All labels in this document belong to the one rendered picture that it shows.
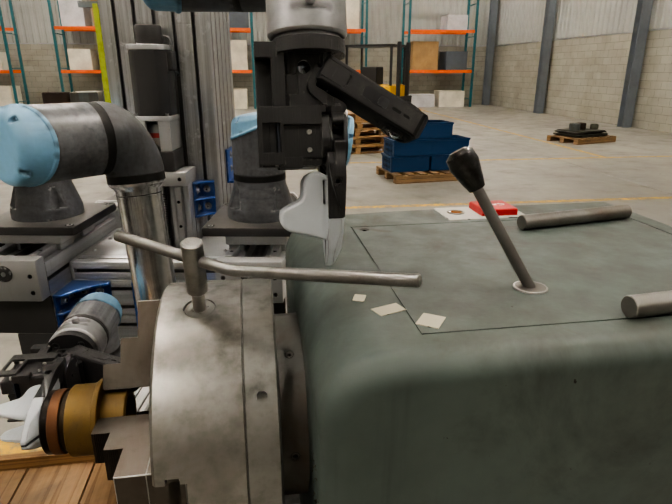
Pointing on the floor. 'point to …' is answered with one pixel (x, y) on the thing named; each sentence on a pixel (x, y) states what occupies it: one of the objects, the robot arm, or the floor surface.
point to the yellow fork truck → (390, 68)
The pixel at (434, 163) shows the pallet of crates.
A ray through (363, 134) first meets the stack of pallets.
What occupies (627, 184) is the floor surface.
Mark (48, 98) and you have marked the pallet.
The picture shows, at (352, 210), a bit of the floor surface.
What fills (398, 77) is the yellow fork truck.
